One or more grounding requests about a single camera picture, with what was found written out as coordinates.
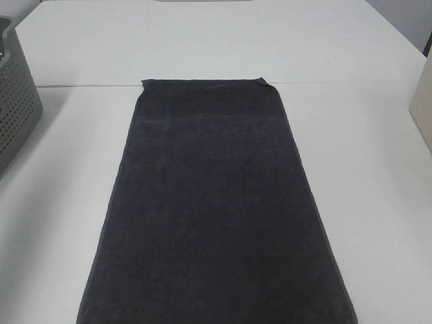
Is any beige plastic bin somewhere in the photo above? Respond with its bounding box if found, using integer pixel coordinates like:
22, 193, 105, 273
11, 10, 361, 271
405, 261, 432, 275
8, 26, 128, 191
409, 51, 432, 151

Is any grey perforated plastic basket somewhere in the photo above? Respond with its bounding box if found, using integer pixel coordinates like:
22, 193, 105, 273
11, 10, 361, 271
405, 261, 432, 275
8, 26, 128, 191
1, 16, 43, 171

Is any dark grey towel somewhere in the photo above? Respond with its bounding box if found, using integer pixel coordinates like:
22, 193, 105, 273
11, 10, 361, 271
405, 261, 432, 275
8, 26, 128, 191
77, 78, 357, 323

